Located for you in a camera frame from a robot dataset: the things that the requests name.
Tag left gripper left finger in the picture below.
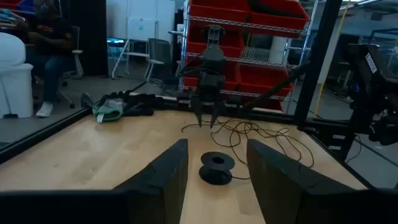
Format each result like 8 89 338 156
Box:
114 139 189 224

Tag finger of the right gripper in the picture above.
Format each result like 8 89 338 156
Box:
190 95 203 129
210 99 226 129

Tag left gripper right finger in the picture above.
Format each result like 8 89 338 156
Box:
246 139 368 224

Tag thin black cord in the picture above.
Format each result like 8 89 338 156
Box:
181 116 315 181

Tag black cord spool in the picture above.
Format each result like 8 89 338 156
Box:
198 151 236 186

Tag red plastic bin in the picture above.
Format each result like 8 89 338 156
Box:
186 29 245 58
188 0 251 23
248 0 310 39
238 63 294 98
182 60 240 91

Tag grey mesh chair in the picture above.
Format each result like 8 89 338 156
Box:
144 37 172 85

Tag white paper roll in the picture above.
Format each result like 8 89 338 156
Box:
269 36 290 65

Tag grey green work glove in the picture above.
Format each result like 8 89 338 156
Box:
92 98 125 123

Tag white cabinet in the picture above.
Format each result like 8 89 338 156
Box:
105 0 177 43

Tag white office chair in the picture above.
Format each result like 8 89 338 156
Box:
60 26 84 110

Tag black partition panel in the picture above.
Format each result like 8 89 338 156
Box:
58 0 108 77

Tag person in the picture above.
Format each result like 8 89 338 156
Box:
17 0 74 118

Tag white trash bin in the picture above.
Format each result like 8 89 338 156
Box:
0 32 34 119

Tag metal wire shelf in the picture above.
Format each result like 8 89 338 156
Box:
178 0 320 114

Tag white frame table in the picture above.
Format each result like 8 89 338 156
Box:
111 39 150 80

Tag black upright frame post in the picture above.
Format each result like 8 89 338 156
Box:
294 0 343 128

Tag yellow hanging cable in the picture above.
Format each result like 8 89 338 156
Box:
313 0 351 118

